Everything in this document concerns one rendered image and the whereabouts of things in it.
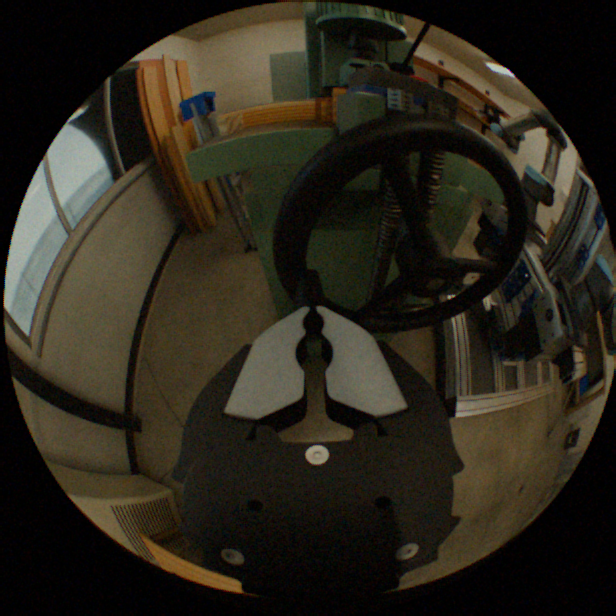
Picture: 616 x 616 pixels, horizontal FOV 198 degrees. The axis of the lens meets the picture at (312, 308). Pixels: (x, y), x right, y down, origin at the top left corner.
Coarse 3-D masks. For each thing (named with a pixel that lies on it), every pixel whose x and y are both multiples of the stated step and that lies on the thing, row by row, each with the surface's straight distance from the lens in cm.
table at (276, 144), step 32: (256, 128) 40; (288, 128) 32; (320, 128) 30; (192, 160) 35; (224, 160) 33; (256, 160) 32; (288, 160) 31; (416, 192) 26; (448, 192) 28; (480, 192) 45
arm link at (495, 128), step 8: (528, 112) 112; (536, 112) 109; (544, 112) 111; (512, 120) 113; (520, 120) 111; (528, 120) 110; (536, 120) 108; (544, 120) 108; (552, 120) 111; (496, 128) 114; (504, 128) 114; (512, 128) 112; (520, 128) 111; (528, 128) 111; (536, 128) 112; (544, 128) 111; (552, 128) 111; (504, 136) 115; (512, 136) 115
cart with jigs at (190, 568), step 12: (144, 540) 104; (156, 540) 101; (168, 540) 106; (156, 552) 105; (168, 552) 93; (168, 564) 109; (180, 564) 96; (192, 564) 88; (192, 576) 102; (204, 576) 93; (216, 576) 86; (228, 576) 82; (228, 588) 94; (240, 588) 89
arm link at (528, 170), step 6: (528, 168) 98; (528, 174) 97; (534, 174) 97; (540, 174) 106; (522, 180) 99; (528, 180) 97; (534, 180) 96; (540, 180) 97; (528, 186) 96; (534, 186) 96; (540, 186) 98; (546, 186) 107; (534, 192) 97; (540, 192) 99; (546, 192) 104; (540, 198) 101
